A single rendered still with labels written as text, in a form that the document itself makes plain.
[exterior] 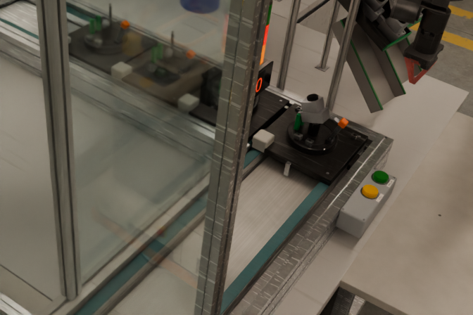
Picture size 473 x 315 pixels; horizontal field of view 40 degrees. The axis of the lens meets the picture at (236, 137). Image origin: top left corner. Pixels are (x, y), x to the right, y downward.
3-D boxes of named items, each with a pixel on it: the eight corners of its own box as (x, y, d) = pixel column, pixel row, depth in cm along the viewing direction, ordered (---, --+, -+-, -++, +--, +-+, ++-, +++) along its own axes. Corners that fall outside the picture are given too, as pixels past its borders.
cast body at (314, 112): (330, 117, 174) (326, 93, 171) (322, 124, 171) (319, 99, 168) (303, 115, 179) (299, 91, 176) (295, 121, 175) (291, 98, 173)
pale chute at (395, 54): (412, 76, 206) (424, 72, 203) (390, 91, 198) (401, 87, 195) (375, -4, 204) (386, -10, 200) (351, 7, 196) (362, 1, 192)
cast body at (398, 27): (400, 39, 182) (415, 23, 177) (391, 43, 179) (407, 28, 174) (380, 17, 183) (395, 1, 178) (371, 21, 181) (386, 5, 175)
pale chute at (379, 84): (394, 97, 196) (406, 93, 193) (370, 113, 188) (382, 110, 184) (355, 12, 193) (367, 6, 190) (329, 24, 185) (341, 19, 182)
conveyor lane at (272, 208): (359, 165, 189) (367, 138, 183) (187, 375, 131) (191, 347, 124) (275, 125, 199) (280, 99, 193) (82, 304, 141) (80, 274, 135)
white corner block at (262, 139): (273, 146, 177) (275, 134, 174) (265, 154, 174) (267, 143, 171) (258, 139, 179) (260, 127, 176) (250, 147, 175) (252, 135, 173)
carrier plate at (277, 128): (367, 141, 183) (369, 136, 182) (329, 186, 167) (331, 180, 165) (293, 107, 192) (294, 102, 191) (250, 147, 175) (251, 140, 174)
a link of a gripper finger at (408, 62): (395, 81, 158) (406, 48, 152) (406, 69, 163) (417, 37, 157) (421, 93, 156) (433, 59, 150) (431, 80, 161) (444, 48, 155)
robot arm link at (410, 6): (456, -16, 139) (458, -23, 146) (403, -31, 141) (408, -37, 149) (436, 36, 144) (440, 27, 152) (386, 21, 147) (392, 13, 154)
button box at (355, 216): (391, 193, 175) (398, 176, 171) (360, 239, 160) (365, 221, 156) (367, 182, 177) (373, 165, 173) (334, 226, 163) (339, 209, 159)
